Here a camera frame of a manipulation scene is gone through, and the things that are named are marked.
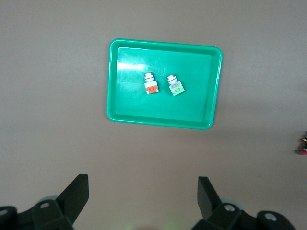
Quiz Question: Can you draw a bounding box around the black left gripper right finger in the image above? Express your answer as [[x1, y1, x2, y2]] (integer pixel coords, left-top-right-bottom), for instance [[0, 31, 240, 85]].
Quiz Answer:
[[191, 176, 243, 230]]

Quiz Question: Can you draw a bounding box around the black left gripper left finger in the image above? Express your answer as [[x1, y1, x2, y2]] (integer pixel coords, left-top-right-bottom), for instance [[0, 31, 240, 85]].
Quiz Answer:
[[32, 174, 89, 230]]

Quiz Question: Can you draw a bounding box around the push button with green base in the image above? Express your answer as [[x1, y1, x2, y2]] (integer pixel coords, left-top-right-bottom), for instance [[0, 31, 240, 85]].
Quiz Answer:
[[167, 74, 186, 96]]

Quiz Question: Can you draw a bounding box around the push button with orange base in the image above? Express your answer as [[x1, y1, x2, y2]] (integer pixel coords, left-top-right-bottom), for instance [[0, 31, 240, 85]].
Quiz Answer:
[[143, 72, 159, 95]]

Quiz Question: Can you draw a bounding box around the green plastic tray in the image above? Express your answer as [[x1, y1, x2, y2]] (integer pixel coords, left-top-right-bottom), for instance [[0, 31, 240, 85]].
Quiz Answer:
[[106, 38, 223, 130]]

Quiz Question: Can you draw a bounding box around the red push button black base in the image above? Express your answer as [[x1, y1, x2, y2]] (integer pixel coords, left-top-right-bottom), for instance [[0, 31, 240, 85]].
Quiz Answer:
[[295, 131, 307, 155]]

